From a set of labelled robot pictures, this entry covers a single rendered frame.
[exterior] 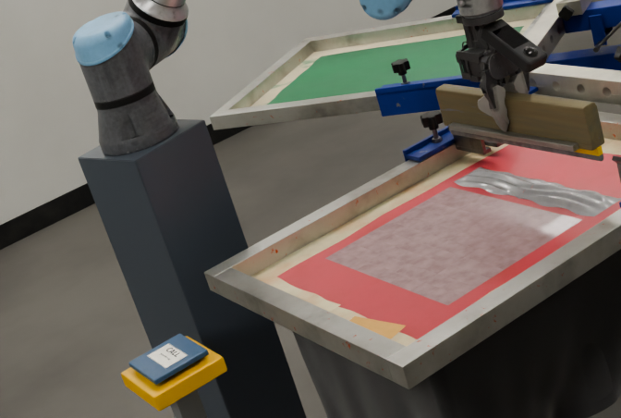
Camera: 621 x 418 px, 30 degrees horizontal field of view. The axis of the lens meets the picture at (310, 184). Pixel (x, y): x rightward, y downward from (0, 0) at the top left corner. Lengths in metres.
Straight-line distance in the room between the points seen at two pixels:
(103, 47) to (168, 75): 3.80
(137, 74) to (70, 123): 3.59
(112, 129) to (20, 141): 3.50
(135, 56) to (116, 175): 0.22
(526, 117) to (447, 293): 0.36
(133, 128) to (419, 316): 0.67
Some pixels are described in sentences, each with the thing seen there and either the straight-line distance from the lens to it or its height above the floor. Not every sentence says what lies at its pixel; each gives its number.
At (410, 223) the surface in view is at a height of 0.95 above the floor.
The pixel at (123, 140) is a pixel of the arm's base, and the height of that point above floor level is 1.23.
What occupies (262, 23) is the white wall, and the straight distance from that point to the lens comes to 6.12.
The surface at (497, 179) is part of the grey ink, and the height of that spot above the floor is 0.96.
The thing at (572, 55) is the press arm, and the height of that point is 0.93.
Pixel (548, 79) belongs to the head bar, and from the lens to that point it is 2.38.
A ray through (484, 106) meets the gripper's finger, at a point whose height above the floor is 1.13.
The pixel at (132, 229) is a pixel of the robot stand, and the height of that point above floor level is 1.05.
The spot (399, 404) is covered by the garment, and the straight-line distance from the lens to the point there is 1.87.
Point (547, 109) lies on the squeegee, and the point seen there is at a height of 1.13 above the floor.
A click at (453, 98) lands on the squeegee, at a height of 1.12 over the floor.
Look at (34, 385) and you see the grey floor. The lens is 4.23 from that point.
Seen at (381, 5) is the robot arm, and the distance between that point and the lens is 1.83.
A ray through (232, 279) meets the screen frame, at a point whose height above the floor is 0.99.
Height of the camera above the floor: 1.80
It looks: 21 degrees down
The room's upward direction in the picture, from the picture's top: 17 degrees counter-clockwise
